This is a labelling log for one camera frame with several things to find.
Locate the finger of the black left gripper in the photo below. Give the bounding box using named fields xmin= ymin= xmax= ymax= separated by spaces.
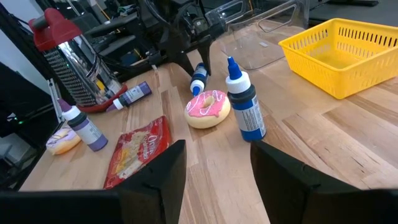
xmin=169 ymin=46 xmax=196 ymax=78
xmin=197 ymin=36 xmax=213 ymax=77

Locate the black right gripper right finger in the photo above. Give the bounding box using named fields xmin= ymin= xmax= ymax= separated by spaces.
xmin=250 ymin=140 xmax=363 ymax=224

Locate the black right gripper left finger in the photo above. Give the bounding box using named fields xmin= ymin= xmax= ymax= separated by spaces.
xmin=112 ymin=139 xmax=187 ymax=224

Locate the blue ink bottle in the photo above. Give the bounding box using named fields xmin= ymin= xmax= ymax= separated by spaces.
xmin=190 ymin=62 xmax=210 ymax=97
xmin=225 ymin=55 xmax=267 ymax=143

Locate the red popcorn bag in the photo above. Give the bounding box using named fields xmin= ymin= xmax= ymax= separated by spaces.
xmin=103 ymin=115 xmax=173 ymax=190

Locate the cream round object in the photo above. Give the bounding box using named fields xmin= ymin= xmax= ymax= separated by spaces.
xmin=184 ymin=90 xmax=232 ymax=130

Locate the lavender frosted toy donut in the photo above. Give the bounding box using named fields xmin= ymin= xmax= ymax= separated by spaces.
xmin=45 ymin=126 xmax=82 ymax=156

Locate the clear plastic bin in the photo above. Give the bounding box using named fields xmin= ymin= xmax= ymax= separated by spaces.
xmin=205 ymin=0 xmax=310 ymax=71

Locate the red steel box grater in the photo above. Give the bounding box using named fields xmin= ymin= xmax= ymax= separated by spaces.
xmin=27 ymin=7 xmax=129 ymax=113

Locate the yellow plastic basket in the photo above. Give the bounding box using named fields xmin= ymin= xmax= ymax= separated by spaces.
xmin=278 ymin=17 xmax=398 ymax=100

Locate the black computer tower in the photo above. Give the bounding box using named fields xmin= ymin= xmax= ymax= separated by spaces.
xmin=0 ymin=62 xmax=60 ymax=150

